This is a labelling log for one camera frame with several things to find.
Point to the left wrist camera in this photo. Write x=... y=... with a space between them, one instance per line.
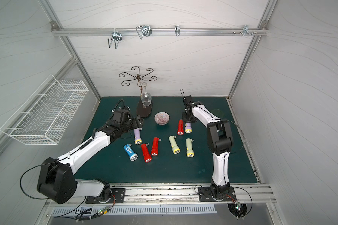
x=121 y=115

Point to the pale green flashlight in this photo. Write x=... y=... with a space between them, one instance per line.
x=189 y=148
x=175 y=148

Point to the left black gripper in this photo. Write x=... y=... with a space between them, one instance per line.
x=135 y=123

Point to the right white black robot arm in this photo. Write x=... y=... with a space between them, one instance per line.
x=219 y=141

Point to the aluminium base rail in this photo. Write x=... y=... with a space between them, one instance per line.
x=187 y=193

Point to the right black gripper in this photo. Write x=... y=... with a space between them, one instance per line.
x=188 y=113

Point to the white wire basket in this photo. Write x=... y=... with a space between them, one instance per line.
x=44 y=117

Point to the metal hook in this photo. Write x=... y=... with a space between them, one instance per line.
x=144 y=31
x=246 y=31
x=115 y=39
x=177 y=30

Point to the green table mat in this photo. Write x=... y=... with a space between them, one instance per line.
x=113 y=165

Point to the pink patterned bowl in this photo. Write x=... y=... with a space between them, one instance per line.
x=162 y=118

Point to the blue flashlight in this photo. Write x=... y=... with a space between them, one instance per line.
x=132 y=155

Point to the purple flashlight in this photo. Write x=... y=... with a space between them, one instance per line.
x=137 y=137
x=188 y=127

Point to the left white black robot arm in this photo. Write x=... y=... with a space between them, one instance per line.
x=57 y=175

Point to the clear wine glass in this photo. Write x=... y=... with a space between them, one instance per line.
x=146 y=97

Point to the red flashlight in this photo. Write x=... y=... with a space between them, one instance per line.
x=146 y=154
x=155 y=149
x=180 y=130

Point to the aluminium cross rail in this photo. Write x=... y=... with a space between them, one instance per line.
x=157 y=32

